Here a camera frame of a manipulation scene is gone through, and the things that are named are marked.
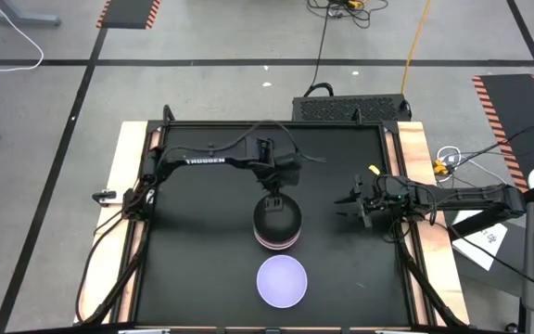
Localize white ribbed bowl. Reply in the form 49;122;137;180
254;231;301;252

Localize tangled black cables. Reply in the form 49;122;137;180
307;0;389;30

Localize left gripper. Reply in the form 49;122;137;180
257;148;304;213

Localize black power cable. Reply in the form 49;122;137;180
303;0;337;98

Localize lavender bowl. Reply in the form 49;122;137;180
255;254;309;309

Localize white floor cable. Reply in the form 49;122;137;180
0;0;45;73

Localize light wooden base board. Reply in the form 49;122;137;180
72;120;471;328

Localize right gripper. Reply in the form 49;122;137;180
333;173;419;229

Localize black mat with striped edges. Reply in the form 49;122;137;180
471;72;534;195
95;0;162;31

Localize yellow cable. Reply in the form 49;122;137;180
400;0;434;96

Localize black perforated computer case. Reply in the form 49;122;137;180
292;93;413;123

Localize white paper sheet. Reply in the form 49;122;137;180
451;208;509;273

